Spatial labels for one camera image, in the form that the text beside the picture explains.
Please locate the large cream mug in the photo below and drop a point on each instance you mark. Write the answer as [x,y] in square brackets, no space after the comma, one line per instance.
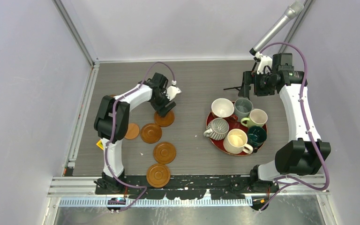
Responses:
[236,142]

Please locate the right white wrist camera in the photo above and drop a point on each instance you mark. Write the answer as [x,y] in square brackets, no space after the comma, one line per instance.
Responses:
[265,63]

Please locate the grey blue cup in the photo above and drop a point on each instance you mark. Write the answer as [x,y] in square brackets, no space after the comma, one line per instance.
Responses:
[242,108]

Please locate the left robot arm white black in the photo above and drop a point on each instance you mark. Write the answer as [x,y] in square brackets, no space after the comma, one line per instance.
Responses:
[112,119]

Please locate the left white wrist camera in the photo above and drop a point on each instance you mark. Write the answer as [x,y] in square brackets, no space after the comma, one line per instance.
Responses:
[172,91]

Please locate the red round tray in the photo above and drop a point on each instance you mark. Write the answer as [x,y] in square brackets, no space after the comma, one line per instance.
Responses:
[232,125]

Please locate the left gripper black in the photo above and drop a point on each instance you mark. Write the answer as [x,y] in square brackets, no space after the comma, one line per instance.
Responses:
[162,109]

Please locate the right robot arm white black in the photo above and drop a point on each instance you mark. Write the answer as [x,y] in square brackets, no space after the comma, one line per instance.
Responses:
[305,152]

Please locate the light green cup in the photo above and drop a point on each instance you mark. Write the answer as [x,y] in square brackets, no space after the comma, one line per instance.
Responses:
[257,117]

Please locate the yellow toy block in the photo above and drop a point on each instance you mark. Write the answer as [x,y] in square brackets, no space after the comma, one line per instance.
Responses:
[100,144]

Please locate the dark teal cup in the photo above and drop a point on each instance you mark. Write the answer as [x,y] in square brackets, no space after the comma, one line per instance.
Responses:
[256,136]

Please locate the grey striped ribbed cup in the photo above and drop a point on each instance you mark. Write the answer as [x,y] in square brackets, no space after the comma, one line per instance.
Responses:
[217,129]

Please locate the silver microphone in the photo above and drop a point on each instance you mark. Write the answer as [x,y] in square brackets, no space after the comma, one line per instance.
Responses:
[291,12]

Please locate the aluminium front rail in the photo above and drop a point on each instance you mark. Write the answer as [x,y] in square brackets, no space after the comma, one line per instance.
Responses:
[79,186]

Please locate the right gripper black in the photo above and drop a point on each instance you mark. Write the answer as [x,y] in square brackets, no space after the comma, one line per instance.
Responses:
[258,92]

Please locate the brown ringed wooden coaster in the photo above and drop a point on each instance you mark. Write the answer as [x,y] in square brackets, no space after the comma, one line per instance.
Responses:
[151,133]
[164,153]
[158,175]
[166,120]

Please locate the white cup red outside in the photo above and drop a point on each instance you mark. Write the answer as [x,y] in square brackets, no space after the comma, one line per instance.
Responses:
[223,108]

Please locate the small wooden coaster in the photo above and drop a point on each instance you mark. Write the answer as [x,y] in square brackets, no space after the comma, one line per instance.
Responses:
[133,131]

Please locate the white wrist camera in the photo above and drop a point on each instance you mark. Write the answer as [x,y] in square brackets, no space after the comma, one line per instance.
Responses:
[172,91]
[265,63]

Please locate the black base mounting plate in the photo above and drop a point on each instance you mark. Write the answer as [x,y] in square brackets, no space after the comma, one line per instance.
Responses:
[112,185]

